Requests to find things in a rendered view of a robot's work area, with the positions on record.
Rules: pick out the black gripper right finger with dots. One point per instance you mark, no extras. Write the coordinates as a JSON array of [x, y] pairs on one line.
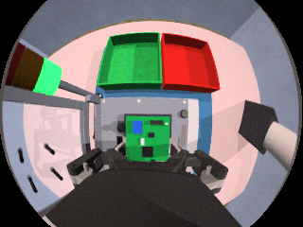
[[212, 172]]

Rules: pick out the green circuit board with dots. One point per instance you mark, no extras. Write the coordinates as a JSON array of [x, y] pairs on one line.
[[147, 138]]

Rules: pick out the red open tray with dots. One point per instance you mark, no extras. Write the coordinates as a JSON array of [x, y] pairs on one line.
[[187, 63]]

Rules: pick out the green box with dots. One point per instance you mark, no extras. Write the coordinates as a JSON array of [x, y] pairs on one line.
[[131, 61]]

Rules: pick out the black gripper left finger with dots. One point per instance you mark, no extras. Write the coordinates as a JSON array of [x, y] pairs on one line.
[[85, 166]]

